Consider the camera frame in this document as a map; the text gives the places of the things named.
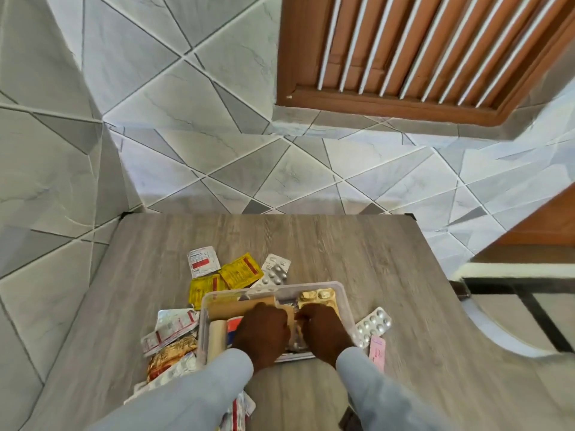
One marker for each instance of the gold orange foil packet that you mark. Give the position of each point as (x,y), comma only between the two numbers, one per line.
(170,354)

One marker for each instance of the silver pill blister pack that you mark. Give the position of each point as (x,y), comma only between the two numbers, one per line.
(274,271)
(373,325)

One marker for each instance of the brown wooden barred window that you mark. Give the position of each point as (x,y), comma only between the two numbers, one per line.
(404,53)

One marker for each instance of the red white blue tube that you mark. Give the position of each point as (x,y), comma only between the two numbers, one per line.
(233,329)

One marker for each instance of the gold foil blister pack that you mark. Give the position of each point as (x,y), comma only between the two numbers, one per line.
(318,296)

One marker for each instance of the person's right forearm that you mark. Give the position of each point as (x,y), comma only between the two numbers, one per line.
(377,399)

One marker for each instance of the black metal frame glass table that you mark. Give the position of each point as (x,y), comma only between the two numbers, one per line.
(516,287)

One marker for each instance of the pink paper packet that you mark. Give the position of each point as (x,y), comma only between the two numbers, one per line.
(378,352)

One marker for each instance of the brown wooden door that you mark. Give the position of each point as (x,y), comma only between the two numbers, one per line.
(543,219)

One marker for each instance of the white red medicine packets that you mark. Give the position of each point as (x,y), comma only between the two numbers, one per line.
(237,412)

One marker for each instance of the clear plastic storage box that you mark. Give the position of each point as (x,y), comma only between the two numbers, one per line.
(211,305)

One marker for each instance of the person's left hand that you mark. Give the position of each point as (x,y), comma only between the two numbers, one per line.
(263,332)

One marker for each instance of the person's left fingers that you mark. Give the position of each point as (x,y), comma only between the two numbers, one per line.
(269,310)

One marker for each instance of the brown cardboard packet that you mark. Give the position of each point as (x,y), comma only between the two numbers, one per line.
(233,307)

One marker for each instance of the white red striped sachet strip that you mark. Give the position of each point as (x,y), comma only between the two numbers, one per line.
(168,329)

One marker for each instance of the white sachet with red label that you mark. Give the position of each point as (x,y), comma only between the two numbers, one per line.
(202,261)

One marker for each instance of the person's left forearm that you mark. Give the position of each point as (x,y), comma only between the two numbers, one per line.
(197,394)

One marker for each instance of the person's right fingers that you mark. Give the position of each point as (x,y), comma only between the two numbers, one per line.
(316,311)

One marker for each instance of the beige bandage roll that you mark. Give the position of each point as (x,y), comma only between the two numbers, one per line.
(218,340)

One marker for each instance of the yellow medicine sachet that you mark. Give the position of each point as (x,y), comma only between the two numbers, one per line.
(240,270)
(202,289)

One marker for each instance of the person's right hand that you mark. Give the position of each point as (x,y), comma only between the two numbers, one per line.
(325,334)

